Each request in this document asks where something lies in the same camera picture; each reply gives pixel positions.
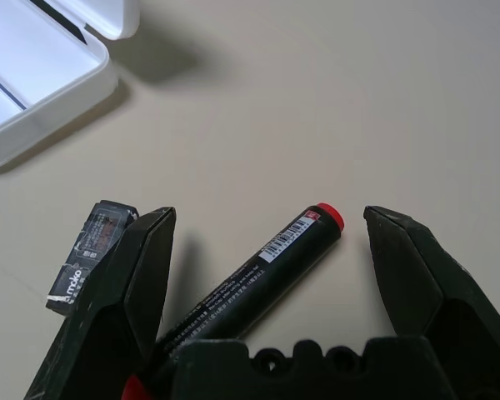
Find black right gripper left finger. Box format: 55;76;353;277
22;206;177;400

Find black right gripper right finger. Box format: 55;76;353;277
362;205;500;400

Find white plastic pencil case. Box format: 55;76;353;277
0;0;141;174

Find black marker with red cap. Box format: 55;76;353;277
122;202;346;400

